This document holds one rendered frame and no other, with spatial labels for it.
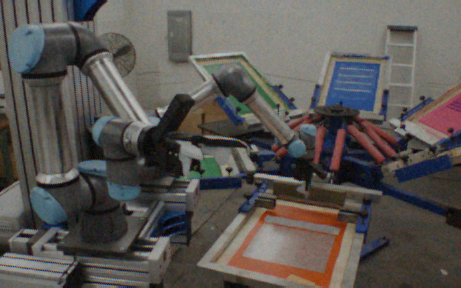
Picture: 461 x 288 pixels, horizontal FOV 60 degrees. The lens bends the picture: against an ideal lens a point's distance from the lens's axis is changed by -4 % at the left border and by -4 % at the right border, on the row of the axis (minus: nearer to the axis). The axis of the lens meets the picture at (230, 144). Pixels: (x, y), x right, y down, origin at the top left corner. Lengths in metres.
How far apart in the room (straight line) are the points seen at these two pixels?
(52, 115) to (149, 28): 6.00
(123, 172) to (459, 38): 5.39
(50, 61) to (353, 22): 5.19
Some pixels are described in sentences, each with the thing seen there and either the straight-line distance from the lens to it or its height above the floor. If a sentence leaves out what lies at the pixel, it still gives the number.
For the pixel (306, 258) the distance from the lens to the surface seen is 1.79.
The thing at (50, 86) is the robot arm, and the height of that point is 1.75.
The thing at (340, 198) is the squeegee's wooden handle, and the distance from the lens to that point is 2.06.
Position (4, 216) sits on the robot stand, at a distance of 1.69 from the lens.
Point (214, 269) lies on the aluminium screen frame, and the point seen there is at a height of 0.99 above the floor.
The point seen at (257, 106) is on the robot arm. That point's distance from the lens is 1.73.
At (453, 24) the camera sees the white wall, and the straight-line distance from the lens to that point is 5.99.
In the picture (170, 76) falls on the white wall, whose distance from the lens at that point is 6.97.
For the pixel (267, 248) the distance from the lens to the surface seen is 1.83.
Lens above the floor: 1.93
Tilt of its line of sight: 18 degrees down
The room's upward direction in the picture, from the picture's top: straight up
